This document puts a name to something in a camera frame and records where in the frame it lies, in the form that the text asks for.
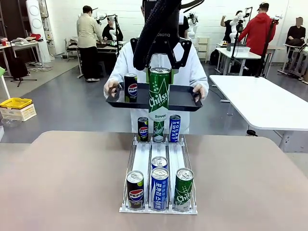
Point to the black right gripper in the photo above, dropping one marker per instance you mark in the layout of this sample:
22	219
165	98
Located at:
169	24

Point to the green Chilsung cider can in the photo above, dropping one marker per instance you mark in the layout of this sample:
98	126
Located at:
158	131
159	96
184	192

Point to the black serving tray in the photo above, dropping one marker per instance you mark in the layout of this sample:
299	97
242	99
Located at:
183	96

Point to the black Pepsi can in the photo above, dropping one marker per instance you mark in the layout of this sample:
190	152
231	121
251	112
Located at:
131	89
143	130
135	190

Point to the person's left forearm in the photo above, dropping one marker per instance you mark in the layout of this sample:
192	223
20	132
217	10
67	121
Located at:
201	78

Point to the person's right forearm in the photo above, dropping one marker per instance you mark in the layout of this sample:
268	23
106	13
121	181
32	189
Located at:
115	74

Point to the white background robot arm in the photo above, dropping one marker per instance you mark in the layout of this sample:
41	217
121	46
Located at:
237	20
111	32

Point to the person in white coat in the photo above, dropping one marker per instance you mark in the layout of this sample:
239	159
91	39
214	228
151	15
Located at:
125	60

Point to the person in black top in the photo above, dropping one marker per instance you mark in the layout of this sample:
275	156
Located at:
184	26

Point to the seated person with headset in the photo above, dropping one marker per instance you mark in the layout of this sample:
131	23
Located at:
108	31

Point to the person in black shirt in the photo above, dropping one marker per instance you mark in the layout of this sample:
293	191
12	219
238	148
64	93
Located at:
227	29

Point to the person in beige jacket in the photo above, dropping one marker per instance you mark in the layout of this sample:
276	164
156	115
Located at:
87	36

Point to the person in red jacket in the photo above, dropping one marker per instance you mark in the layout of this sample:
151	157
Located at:
258	33

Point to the seated person in black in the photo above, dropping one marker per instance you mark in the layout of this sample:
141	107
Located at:
296	33

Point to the person's left hand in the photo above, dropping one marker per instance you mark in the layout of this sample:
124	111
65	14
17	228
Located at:
203	91

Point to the person's right hand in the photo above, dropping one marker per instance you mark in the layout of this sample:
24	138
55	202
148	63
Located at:
109	84

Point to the white shelf cart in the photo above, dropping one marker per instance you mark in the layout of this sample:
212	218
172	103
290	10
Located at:
203	48

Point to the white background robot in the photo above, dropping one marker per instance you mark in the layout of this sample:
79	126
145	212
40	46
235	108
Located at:
193	24

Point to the blue Pocari Sweat can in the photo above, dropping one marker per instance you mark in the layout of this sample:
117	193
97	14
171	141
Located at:
159	190
159	161
174	130

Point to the white background desk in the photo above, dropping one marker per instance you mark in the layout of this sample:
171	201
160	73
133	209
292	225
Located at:
240	53

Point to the white can dispenser rack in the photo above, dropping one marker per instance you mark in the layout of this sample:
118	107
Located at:
142	154

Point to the cluttered work table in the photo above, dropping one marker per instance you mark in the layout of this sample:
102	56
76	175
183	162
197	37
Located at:
72	47

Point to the large white table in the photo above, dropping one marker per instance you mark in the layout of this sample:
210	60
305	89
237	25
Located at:
260	101

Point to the black tripod pole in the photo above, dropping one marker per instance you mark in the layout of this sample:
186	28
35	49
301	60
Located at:
265	48

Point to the black floor foot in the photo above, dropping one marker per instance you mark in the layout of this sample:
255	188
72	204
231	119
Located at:
251	132

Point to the white standing desk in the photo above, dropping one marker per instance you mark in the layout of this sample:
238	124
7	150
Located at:
294	60

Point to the white standing air conditioner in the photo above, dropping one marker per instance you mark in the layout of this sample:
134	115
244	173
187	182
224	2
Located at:
34	24

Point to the white cluttered desk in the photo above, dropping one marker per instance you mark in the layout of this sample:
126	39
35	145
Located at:
24	45

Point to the white table leg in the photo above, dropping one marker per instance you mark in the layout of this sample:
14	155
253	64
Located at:
287	142

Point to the black floor tripod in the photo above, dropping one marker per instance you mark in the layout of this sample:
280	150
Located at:
19	69

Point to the white plastic crate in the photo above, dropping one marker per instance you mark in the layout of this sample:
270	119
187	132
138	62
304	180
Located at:
21	114

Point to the yellow plastic crate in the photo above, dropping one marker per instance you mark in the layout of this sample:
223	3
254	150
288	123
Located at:
15	103

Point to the red cup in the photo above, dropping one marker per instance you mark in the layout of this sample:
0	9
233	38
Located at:
3	42

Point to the clear plastic bowl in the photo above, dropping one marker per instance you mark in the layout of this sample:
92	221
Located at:
10	122

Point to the black camera stand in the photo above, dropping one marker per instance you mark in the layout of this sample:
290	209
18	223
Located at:
237	45

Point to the white slanted frame leg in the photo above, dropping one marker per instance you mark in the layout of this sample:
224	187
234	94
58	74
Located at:
4	83

